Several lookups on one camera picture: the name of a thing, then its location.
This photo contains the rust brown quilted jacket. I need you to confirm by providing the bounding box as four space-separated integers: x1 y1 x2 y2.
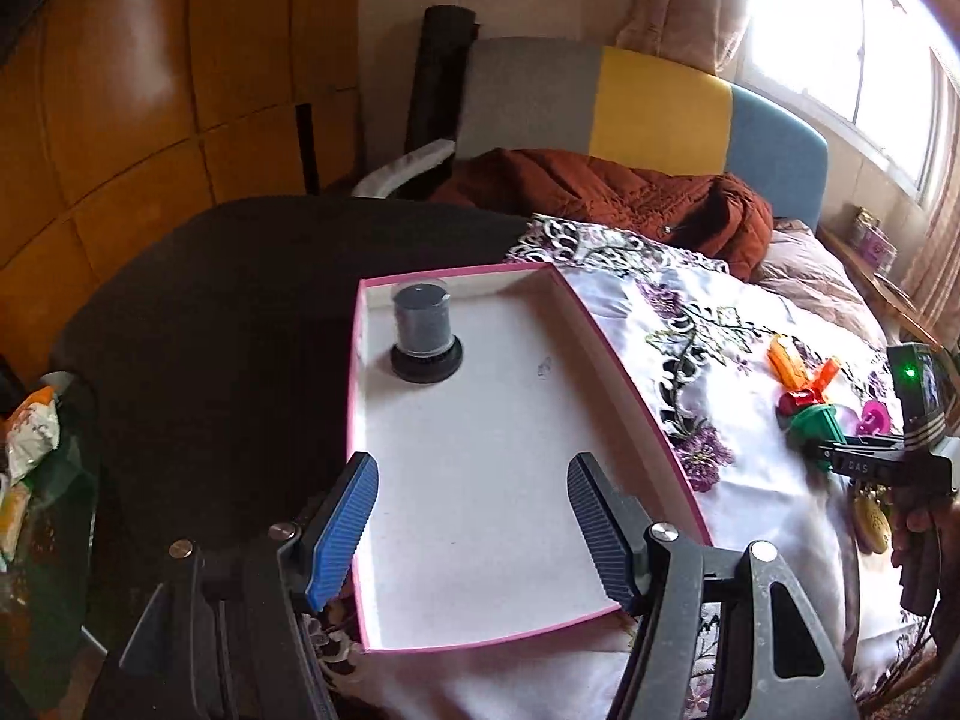
430 148 775 280

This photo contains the snack bag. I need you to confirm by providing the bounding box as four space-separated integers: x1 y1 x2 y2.
2 385 60 561

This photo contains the magenta flanged plastic toy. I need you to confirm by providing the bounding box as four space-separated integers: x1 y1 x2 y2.
856 400 892 436

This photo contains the beige pink duvet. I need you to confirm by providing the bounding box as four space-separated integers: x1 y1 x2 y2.
750 218 887 349

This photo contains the red plastic cylinder toy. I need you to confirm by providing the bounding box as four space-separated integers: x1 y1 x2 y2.
776 388 820 418

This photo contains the white embroidered floral tablecloth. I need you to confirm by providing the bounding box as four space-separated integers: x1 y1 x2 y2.
311 215 921 718

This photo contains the pink shallow cardboard box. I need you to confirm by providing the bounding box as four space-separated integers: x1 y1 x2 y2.
347 263 709 653

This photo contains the wooden side table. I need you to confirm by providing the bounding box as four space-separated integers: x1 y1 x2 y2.
817 226 940 348

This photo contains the person's right hand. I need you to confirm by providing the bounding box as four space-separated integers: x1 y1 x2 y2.
892 497 960 656

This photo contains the black dark table cover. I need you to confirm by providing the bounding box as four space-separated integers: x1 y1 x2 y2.
52 193 526 617

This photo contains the window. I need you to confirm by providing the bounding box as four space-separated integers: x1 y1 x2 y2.
736 0 958 210

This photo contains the purple gift box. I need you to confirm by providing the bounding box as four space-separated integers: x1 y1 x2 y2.
850 206 896 275

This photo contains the green plastic funnel toy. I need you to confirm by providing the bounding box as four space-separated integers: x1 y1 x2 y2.
786 405 848 473

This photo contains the beige curtain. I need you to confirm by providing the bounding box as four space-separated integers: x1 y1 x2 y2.
615 0 748 76

